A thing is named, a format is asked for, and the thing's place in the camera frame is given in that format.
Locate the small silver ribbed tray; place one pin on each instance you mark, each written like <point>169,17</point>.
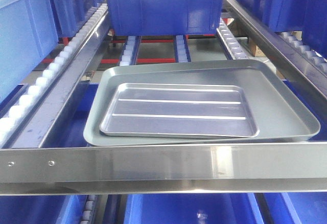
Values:
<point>179,111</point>

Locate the large blue crate on shelf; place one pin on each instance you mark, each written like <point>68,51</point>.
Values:
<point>164,17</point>

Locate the blue bin lower shelf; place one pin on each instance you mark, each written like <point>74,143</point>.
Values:
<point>192,208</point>
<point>297,207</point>

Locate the large grey tray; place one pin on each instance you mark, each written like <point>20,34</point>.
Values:
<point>279,114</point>

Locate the steel front shelf beam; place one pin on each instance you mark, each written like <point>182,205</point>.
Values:
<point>199,168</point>

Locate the blue crate right shelf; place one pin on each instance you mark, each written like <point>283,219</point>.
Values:
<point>308,16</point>

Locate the blue crate shelf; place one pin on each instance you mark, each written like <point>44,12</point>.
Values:
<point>28,35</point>
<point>308,16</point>

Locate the blue crate left shelf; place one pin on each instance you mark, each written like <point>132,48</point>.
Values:
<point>28,35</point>

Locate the white roller track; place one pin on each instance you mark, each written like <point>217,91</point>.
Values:
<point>26,99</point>
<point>130,51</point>
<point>181,49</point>
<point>232,48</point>

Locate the red pallet frame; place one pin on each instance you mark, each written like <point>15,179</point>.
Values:
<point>151,50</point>

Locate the steel side rail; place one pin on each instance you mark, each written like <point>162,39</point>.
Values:
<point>48,119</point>
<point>286,58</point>

